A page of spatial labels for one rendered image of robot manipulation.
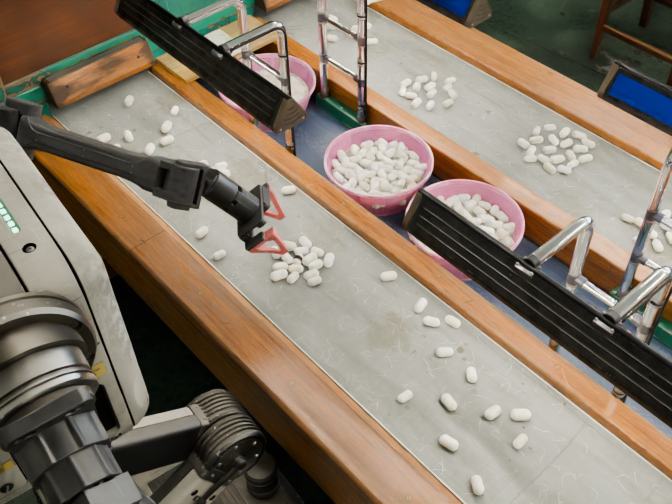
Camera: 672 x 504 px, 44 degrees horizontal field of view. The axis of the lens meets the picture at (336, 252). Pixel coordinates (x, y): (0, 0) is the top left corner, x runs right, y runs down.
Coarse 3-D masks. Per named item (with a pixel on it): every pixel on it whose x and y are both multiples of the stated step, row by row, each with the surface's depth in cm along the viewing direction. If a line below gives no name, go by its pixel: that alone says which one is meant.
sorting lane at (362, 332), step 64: (128, 128) 214; (192, 128) 213; (256, 256) 182; (384, 256) 181; (320, 320) 169; (384, 320) 169; (384, 384) 158; (448, 384) 158; (512, 384) 157; (512, 448) 148; (576, 448) 148
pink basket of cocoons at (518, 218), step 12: (456, 180) 193; (468, 180) 193; (432, 192) 193; (444, 192) 194; (456, 192) 195; (480, 192) 193; (492, 192) 192; (504, 192) 190; (408, 204) 188; (492, 204) 193; (504, 204) 190; (516, 204) 187; (516, 216) 187; (516, 228) 186; (516, 240) 182; (432, 252) 177; (444, 264) 179; (456, 276) 183
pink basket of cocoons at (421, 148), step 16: (368, 128) 208; (384, 128) 208; (400, 128) 207; (336, 144) 205; (352, 144) 208; (416, 144) 205; (432, 160) 198; (352, 192) 191; (416, 192) 196; (368, 208) 196; (384, 208) 195; (400, 208) 198
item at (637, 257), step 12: (660, 180) 150; (660, 192) 152; (660, 204) 154; (648, 216) 157; (660, 216) 155; (648, 228) 159; (636, 240) 163; (648, 240) 161; (636, 252) 164; (636, 264) 166; (648, 264) 164; (624, 276) 170; (624, 288) 172; (636, 312) 172; (660, 324) 170; (660, 336) 171
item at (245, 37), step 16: (224, 0) 183; (240, 0) 186; (192, 16) 180; (240, 16) 189; (240, 32) 192; (256, 32) 174; (224, 48) 171; (288, 64) 185; (288, 80) 188; (288, 144) 202
